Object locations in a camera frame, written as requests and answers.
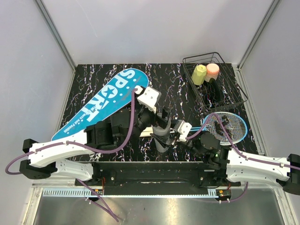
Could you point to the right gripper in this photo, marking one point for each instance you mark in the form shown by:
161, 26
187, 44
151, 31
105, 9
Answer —
175, 139

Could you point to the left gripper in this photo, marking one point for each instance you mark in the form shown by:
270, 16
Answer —
159, 121

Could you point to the blue badminton racket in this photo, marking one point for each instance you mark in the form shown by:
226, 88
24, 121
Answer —
234, 125
149, 130

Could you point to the white shuttlecock tube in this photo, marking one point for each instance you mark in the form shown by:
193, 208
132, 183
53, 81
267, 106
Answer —
161, 131

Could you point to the blue racket bag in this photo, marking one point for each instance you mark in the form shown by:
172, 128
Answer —
112, 97

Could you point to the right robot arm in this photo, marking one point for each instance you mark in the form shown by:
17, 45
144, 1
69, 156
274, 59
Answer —
237, 166

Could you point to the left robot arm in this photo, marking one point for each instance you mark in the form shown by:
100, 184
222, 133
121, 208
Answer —
106, 137

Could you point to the black bowl in basket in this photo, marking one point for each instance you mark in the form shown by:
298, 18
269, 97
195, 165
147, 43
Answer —
213, 91

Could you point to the yellow-green cup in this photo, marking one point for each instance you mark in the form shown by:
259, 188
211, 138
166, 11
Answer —
199, 74

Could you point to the pink cup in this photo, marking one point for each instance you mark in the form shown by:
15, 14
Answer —
212, 71

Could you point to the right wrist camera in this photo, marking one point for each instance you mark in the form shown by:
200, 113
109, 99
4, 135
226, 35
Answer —
182, 128

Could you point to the black wire basket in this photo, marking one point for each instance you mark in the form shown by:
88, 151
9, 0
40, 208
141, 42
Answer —
221, 95

